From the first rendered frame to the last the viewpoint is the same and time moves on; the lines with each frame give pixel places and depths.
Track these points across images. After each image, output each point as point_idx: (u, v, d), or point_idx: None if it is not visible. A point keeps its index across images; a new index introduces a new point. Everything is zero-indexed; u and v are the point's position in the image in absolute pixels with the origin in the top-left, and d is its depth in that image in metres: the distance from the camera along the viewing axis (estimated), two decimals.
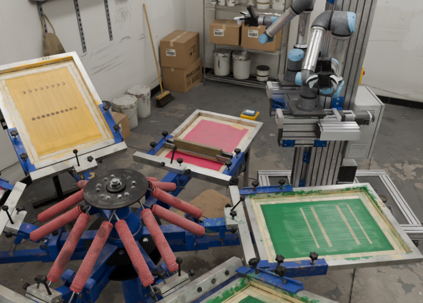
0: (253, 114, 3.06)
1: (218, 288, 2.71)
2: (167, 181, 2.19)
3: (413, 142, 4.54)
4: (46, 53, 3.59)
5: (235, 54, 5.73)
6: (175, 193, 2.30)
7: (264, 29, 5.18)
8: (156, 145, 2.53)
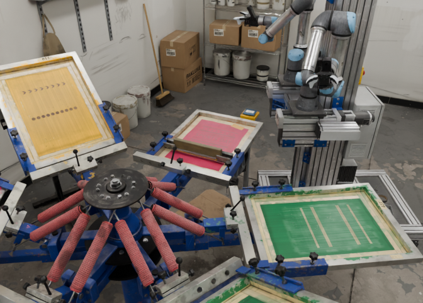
0: (253, 114, 3.06)
1: (218, 288, 2.71)
2: (167, 181, 2.19)
3: (413, 142, 4.54)
4: (46, 53, 3.59)
5: (235, 54, 5.73)
6: (175, 193, 2.30)
7: (264, 29, 5.18)
8: (156, 145, 2.53)
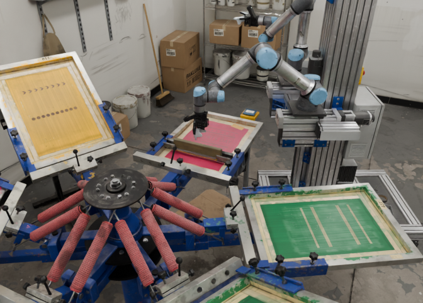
0: (253, 114, 3.06)
1: (218, 288, 2.71)
2: (167, 181, 2.19)
3: (413, 142, 4.54)
4: (46, 53, 3.59)
5: (235, 54, 5.73)
6: (175, 193, 2.30)
7: (264, 29, 5.18)
8: (156, 145, 2.53)
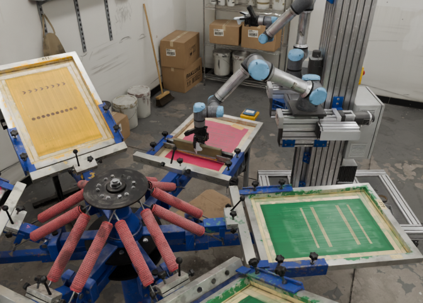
0: (253, 114, 3.06)
1: (218, 288, 2.71)
2: (167, 181, 2.19)
3: (413, 142, 4.54)
4: (46, 53, 3.59)
5: (235, 54, 5.73)
6: (175, 193, 2.30)
7: (264, 29, 5.18)
8: (156, 145, 2.53)
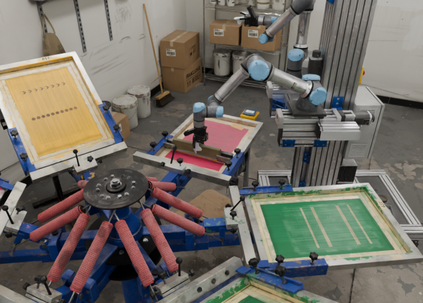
0: (253, 114, 3.06)
1: (218, 288, 2.71)
2: (167, 181, 2.19)
3: (413, 142, 4.54)
4: (46, 53, 3.59)
5: (235, 54, 5.73)
6: (175, 193, 2.30)
7: (264, 29, 5.18)
8: (156, 145, 2.53)
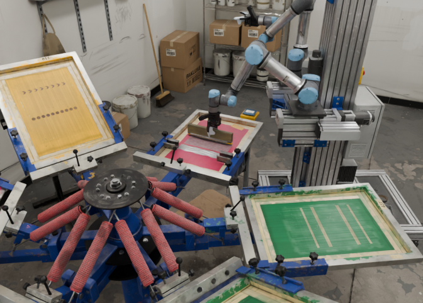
0: (253, 114, 3.06)
1: (218, 288, 2.71)
2: (167, 181, 2.19)
3: (413, 142, 4.54)
4: (46, 53, 3.59)
5: (235, 54, 5.73)
6: (175, 193, 2.30)
7: (264, 29, 5.18)
8: (156, 145, 2.53)
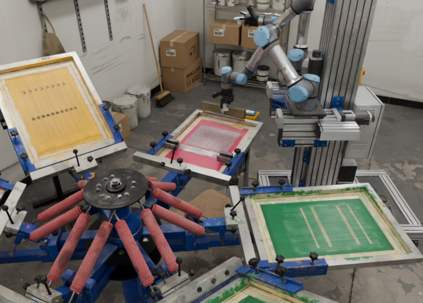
0: (253, 114, 3.06)
1: (218, 288, 2.71)
2: (167, 181, 2.19)
3: (413, 142, 4.54)
4: (46, 53, 3.59)
5: (235, 54, 5.73)
6: (175, 193, 2.30)
7: None
8: (156, 145, 2.53)
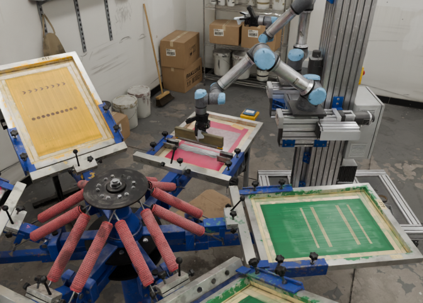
0: (253, 114, 3.06)
1: (218, 288, 2.71)
2: (167, 181, 2.19)
3: (413, 142, 4.54)
4: (46, 53, 3.59)
5: (235, 54, 5.73)
6: (175, 193, 2.30)
7: (264, 29, 5.18)
8: (156, 145, 2.53)
